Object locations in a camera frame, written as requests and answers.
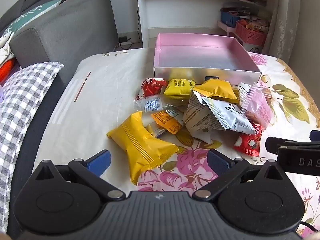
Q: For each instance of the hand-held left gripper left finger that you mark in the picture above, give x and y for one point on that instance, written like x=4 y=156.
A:
x=98 y=163

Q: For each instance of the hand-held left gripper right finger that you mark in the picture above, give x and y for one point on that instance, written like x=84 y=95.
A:
x=218 y=163

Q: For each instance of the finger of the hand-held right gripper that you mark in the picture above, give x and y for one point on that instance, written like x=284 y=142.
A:
x=297 y=160
x=315 y=136

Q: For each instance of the large yellow ribbed snack packet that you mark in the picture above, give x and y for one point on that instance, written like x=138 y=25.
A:
x=140 y=142

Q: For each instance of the white grey snack packet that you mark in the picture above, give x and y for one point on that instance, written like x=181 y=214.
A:
x=230 y=116

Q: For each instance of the kraft paper nut packet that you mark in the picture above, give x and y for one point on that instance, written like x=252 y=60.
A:
x=197 y=115

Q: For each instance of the clear pink zip bag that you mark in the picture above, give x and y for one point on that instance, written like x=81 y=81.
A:
x=260 y=105

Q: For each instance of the small silver snack packet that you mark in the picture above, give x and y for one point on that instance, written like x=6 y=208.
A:
x=156 y=130

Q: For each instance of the orange snack packet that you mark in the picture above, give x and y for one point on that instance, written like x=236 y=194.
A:
x=166 y=120

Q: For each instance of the plain yellow snack packet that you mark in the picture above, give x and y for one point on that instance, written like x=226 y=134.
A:
x=217 y=88

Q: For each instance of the white bar snack packet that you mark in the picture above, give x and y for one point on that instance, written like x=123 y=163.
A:
x=243 y=92

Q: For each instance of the clear rice cracker packet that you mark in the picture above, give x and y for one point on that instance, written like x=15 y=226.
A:
x=152 y=103

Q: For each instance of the yellow snack packet black print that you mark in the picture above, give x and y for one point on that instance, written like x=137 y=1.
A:
x=178 y=87

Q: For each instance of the puffy red snack packet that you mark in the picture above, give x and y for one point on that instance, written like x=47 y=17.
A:
x=152 y=86

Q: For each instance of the pink cardboard box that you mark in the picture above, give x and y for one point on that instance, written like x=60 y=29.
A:
x=195 y=57

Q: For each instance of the checked pillow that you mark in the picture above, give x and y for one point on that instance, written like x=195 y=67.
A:
x=22 y=105

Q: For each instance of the white printed storage box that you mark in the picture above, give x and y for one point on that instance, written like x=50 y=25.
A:
x=252 y=47

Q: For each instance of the large pink basket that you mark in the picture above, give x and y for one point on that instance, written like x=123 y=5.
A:
x=250 y=35

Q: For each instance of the white lace curtain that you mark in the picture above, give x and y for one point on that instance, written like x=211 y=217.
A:
x=282 y=15

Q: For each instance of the black power strip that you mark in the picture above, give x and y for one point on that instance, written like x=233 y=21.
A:
x=123 y=40

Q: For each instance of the orange pillow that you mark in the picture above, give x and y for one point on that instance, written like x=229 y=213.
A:
x=6 y=70

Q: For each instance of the pink step stool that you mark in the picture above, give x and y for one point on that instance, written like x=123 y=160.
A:
x=226 y=28

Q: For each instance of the grey sofa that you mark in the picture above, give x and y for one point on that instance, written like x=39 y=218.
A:
x=75 y=30

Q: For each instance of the blue box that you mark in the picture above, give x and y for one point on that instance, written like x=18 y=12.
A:
x=228 y=20

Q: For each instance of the cream floral pillow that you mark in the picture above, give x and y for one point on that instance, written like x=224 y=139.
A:
x=4 y=47

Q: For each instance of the white bookshelf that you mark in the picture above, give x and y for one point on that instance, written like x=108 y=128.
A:
x=180 y=7

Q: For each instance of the teal leaf print pillow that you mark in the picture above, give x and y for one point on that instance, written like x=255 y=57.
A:
x=30 y=15

